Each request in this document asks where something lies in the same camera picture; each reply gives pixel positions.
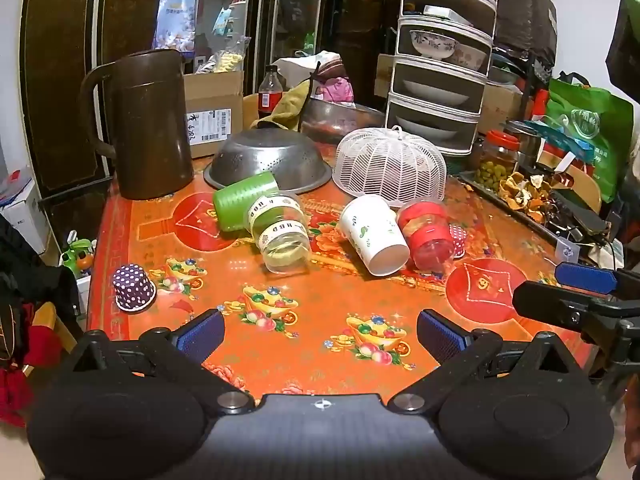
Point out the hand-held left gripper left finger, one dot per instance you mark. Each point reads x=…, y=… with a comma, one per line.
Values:
x=200, y=334

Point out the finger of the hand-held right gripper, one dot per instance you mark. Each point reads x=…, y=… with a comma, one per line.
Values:
x=582, y=277
x=550, y=302

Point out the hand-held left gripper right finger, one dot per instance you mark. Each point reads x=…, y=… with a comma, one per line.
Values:
x=442, y=336

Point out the purple dotted paper cup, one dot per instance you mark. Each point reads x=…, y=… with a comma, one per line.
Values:
x=132, y=287

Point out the small red dotted cup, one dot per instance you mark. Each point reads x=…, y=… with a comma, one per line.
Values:
x=458, y=240

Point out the red transparent plastic cup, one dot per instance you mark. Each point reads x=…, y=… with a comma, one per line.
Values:
x=425, y=235

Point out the clear labelled plastic cup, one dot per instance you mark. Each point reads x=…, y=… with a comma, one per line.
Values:
x=280, y=240

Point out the white paper cup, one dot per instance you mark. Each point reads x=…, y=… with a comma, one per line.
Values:
x=370, y=230

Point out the green plastic cup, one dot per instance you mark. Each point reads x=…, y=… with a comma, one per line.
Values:
x=235, y=202

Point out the black flat device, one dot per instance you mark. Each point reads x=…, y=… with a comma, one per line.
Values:
x=580, y=215

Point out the pile of orange peels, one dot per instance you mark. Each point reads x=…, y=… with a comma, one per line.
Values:
x=525, y=195

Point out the red printed tablecloth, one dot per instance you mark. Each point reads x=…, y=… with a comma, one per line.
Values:
x=310, y=310

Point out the dark tray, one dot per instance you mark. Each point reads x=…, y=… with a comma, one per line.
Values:
x=480, y=185

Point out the red-lidded jar of olives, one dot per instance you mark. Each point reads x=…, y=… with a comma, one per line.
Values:
x=495, y=170

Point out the steel mug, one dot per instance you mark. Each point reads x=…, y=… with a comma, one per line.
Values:
x=530, y=147

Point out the green toy figure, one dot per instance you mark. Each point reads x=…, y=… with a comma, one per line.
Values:
x=77, y=255

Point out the green shopping bag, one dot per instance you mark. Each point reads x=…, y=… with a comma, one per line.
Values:
x=595, y=120

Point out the black jacket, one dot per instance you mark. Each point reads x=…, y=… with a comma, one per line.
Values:
x=35, y=280

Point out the white mesh food cover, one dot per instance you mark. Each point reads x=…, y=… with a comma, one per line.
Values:
x=390, y=165

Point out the red cloth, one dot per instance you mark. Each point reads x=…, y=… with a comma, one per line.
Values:
x=20, y=390

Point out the brown cardboard box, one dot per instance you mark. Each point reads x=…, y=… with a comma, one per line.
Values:
x=502, y=105

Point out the steel colander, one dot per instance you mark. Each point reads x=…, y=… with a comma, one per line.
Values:
x=270, y=155

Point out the white plate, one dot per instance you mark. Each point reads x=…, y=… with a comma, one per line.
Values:
x=425, y=130
x=435, y=92

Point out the brown plastic pitcher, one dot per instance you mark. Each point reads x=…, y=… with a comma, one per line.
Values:
x=150, y=125

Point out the white cardboard box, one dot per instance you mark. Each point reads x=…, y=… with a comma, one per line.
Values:
x=20, y=215

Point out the steel basin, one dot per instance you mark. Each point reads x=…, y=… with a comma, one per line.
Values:
x=340, y=120

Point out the cardboard box with label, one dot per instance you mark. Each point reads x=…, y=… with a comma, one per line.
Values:
x=215, y=95

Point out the yellow-green cloth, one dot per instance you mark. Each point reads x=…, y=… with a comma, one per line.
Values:
x=290, y=110

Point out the cola bottle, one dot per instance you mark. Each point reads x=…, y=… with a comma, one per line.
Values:
x=269, y=97

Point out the floral ceramic bowl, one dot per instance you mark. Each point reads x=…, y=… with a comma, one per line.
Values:
x=472, y=55

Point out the tiered mesh food shelf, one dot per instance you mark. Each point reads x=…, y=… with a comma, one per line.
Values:
x=435, y=66

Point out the pink plastic bag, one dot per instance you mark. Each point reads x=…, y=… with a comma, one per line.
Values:
x=335, y=91

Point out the black bag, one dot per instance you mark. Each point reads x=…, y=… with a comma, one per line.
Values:
x=525, y=15

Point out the bag of pasta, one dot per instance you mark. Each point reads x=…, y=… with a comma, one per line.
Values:
x=225, y=60

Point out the patterned ceramic bowl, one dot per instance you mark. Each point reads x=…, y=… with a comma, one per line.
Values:
x=432, y=45

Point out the white plastic bag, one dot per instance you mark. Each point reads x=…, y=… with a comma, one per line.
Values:
x=300, y=65

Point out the small white box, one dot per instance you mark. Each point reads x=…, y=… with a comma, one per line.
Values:
x=447, y=14

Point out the dark wooden cabinet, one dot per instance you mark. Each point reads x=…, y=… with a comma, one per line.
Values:
x=55, y=60

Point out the hanging blue snack bag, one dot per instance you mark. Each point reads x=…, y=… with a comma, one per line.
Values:
x=175, y=15

